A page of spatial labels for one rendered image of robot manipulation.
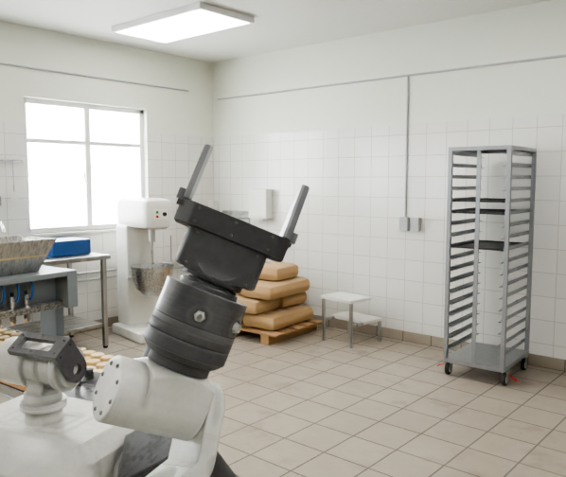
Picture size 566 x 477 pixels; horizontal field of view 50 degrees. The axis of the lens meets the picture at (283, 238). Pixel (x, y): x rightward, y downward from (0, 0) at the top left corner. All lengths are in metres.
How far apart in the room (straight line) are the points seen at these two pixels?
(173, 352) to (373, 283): 5.70
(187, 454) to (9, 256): 2.06
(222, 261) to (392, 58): 5.64
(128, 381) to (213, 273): 0.13
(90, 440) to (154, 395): 0.28
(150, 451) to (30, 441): 0.17
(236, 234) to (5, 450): 0.47
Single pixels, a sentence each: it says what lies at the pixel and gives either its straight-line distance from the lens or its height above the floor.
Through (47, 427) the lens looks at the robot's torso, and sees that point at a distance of 0.93.
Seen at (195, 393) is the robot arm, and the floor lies 1.35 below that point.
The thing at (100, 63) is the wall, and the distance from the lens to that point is 6.83.
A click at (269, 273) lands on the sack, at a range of 6.05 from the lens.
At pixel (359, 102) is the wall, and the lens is 6.33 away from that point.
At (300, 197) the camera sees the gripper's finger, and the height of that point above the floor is 1.54.
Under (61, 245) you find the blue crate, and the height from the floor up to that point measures 0.98.
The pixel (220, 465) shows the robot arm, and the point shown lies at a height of 1.19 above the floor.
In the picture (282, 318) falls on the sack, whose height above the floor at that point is 0.23.
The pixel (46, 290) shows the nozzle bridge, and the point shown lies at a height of 1.10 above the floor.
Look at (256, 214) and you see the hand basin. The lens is 7.02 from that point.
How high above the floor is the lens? 1.56
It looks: 5 degrees down
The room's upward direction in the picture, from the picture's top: straight up
